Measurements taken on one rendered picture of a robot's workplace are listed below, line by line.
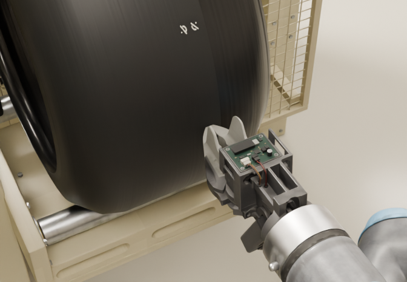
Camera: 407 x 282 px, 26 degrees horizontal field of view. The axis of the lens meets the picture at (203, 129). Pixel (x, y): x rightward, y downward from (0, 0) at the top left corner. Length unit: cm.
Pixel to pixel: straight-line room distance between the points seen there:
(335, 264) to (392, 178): 174
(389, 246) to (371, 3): 215
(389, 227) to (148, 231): 50
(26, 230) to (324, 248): 58
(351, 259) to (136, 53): 35
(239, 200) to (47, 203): 62
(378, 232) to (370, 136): 166
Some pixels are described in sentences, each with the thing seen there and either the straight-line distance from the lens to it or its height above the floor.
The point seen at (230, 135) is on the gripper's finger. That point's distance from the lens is 113.
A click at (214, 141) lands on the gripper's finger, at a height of 124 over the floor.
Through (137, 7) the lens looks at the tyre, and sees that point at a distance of 106.
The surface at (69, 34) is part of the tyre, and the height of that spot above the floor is 136.
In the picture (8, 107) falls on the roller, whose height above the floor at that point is 92.
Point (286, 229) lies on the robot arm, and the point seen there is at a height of 128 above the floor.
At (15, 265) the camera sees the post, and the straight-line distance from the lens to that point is 158.
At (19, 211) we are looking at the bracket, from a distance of 140.
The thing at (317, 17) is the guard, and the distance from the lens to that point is 214.
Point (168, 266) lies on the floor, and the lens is 243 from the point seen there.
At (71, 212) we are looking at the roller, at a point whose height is 92.
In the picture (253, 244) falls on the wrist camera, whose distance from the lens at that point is 109.
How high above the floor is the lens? 208
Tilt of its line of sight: 50 degrees down
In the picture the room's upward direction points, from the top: straight up
